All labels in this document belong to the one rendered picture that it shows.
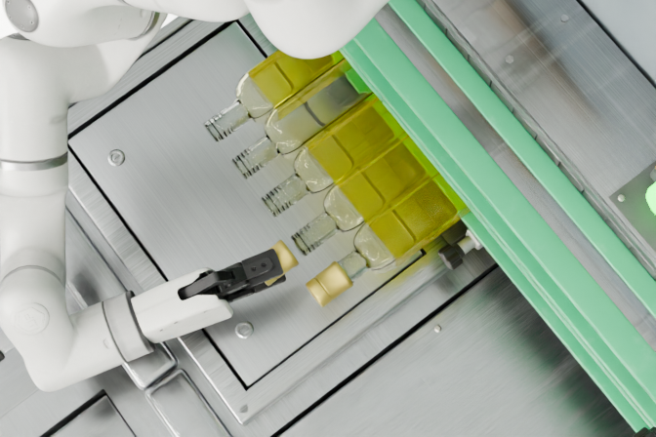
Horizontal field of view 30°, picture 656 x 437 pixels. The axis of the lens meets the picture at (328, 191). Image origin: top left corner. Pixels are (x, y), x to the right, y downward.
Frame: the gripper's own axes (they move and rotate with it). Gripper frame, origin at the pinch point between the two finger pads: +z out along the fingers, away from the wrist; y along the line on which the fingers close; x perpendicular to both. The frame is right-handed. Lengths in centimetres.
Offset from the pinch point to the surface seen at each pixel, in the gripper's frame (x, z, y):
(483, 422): -24.7, 17.9, -15.9
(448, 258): -6.0, 20.6, -4.1
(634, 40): 3.9, 44.4, 18.4
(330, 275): -3.7, 6.7, 1.7
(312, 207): 8.0, 8.5, -12.6
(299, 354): -8.8, 0.0, -11.8
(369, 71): 15.6, 19.6, 6.3
